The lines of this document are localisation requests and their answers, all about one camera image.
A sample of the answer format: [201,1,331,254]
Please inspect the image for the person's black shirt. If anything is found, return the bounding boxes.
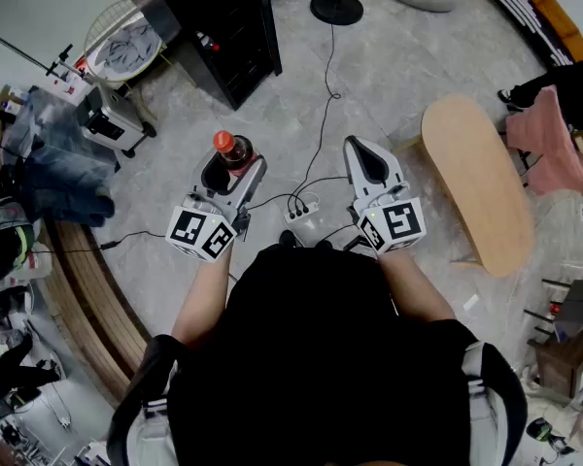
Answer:
[105,243,530,466]

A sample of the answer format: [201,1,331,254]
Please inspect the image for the white plastic jug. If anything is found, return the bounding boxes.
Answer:
[10,251,54,282]

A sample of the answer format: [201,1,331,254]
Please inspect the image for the black fan power cable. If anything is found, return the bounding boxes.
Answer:
[298,20,344,202]

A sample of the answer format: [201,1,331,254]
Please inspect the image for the transparent plastic table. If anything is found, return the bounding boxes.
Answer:
[2,83,120,167]

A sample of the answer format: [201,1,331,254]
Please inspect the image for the curved wooden platform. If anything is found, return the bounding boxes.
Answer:
[37,216,153,410]

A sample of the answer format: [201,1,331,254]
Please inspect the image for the black cable with adapter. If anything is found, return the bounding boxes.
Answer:
[52,229,169,255]

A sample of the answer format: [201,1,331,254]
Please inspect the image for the round white wire side table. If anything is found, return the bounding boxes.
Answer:
[83,0,165,86]

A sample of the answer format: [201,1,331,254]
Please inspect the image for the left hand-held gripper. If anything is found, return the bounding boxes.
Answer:
[166,154,269,264]

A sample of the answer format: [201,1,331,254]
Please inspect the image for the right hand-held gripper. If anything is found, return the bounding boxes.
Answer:
[343,135,428,255]

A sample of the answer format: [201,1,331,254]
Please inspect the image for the pink cloth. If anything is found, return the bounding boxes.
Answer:
[504,83,583,204]

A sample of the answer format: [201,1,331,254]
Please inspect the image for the black mini fridge cabinet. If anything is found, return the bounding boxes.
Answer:
[120,0,284,112]

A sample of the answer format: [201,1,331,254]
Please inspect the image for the white backpack strap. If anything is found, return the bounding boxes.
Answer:
[461,341,510,466]
[134,395,179,466]

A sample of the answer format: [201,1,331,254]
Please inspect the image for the grey scooter handlebar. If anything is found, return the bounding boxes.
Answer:
[45,43,101,86]

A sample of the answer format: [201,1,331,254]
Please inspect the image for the dark brown wooden cabinet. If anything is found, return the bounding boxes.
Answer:
[528,321,583,400]

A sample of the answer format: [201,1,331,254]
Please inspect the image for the silver wheeled case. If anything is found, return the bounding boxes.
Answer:
[75,81,158,159]

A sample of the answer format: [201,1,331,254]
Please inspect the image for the person's right forearm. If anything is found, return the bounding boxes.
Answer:
[376,249,458,323]

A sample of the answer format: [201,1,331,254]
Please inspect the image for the light wooden oval table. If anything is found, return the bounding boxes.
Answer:
[393,92,535,280]

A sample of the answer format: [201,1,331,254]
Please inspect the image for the white power strip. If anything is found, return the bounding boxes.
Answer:
[283,199,322,226]

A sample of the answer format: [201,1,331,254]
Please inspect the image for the person's left forearm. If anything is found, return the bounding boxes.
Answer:
[170,249,234,348]

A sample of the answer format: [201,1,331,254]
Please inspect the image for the grey patterned cloth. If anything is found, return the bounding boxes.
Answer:
[92,22,162,78]

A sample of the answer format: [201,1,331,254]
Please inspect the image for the red-capped cola bottle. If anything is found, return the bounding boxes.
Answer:
[212,130,259,177]

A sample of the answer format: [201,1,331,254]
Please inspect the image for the black white striped blanket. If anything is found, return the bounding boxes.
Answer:
[480,0,575,67]

